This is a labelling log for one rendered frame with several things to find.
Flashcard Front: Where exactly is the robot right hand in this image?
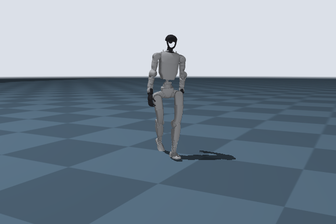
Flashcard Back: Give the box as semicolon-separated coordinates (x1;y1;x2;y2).
148;88;156;107

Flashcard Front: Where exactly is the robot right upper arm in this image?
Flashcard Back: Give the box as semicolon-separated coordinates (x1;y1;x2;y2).
149;52;162;77

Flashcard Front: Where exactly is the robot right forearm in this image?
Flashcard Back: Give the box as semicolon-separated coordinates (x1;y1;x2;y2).
147;76;155;93

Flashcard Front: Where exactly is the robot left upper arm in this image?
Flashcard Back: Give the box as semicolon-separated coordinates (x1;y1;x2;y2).
179;55;187;79

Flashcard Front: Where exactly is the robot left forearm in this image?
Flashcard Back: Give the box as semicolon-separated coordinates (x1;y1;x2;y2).
179;77;186;91

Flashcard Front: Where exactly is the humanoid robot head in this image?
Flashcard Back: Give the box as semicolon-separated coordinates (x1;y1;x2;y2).
165;35;177;53

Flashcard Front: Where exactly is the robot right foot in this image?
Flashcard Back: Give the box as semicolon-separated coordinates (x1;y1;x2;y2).
155;138;165;151

